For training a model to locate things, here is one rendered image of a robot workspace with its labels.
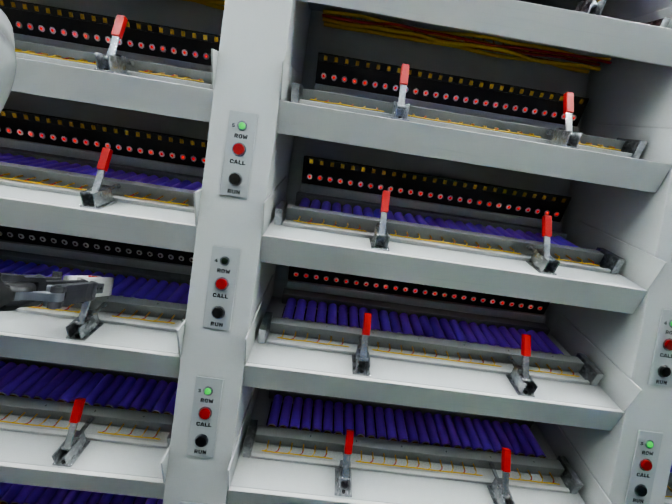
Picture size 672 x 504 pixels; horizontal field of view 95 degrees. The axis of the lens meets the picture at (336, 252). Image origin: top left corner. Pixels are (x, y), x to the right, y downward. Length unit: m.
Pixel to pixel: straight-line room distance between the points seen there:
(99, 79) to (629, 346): 0.91
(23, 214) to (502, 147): 0.72
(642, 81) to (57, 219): 0.98
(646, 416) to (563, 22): 0.63
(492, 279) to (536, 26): 0.39
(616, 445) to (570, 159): 0.46
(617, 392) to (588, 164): 0.37
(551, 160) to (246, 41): 0.49
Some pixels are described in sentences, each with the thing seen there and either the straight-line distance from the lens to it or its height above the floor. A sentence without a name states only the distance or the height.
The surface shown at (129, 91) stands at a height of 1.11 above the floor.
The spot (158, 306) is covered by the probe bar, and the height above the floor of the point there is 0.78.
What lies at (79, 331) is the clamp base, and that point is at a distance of 0.60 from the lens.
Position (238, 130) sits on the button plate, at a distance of 0.50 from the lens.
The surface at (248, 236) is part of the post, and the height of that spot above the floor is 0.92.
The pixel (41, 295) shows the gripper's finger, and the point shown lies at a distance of 0.47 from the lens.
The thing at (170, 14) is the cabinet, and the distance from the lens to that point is 0.86.
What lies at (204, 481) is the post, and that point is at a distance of 0.62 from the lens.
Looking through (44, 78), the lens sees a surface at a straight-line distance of 0.65.
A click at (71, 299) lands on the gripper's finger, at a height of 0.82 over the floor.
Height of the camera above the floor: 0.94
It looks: 3 degrees down
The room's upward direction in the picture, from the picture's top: 8 degrees clockwise
